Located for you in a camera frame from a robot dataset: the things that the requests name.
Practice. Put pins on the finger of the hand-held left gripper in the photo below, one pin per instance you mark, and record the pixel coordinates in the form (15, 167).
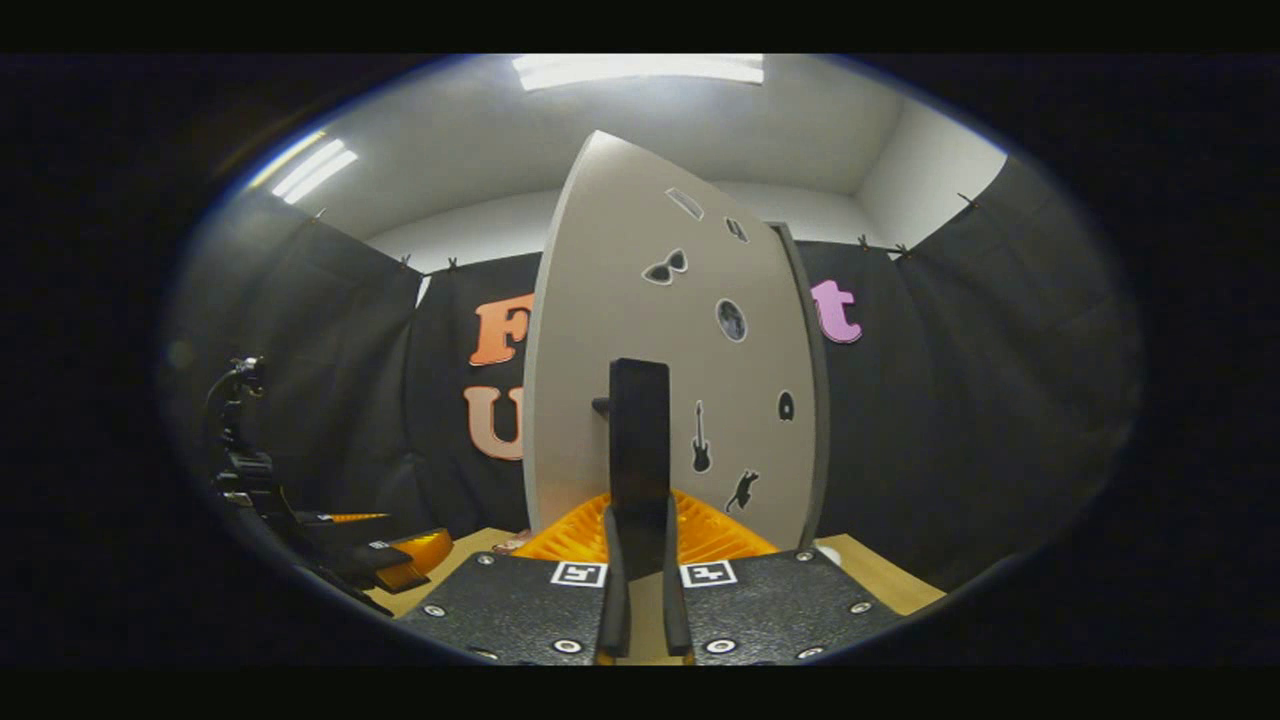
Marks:
(320, 525)
(385, 560)

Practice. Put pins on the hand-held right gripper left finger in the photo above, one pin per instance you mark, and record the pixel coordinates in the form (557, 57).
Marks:
(612, 600)

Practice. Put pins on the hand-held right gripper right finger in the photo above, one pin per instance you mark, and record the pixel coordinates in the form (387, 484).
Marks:
(678, 600)

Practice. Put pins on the grey cabinet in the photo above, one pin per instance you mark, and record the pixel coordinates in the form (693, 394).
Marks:
(815, 400)

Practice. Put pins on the white cabinet door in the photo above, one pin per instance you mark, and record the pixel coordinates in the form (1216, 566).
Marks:
(600, 300)

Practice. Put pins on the small white object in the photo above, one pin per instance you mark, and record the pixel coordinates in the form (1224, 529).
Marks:
(828, 552)

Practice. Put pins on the narrow ceiling light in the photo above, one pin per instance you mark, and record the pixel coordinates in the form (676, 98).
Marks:
(315, 168)

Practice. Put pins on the wide ceiling light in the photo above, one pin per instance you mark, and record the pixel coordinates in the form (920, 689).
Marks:
(640, 68)

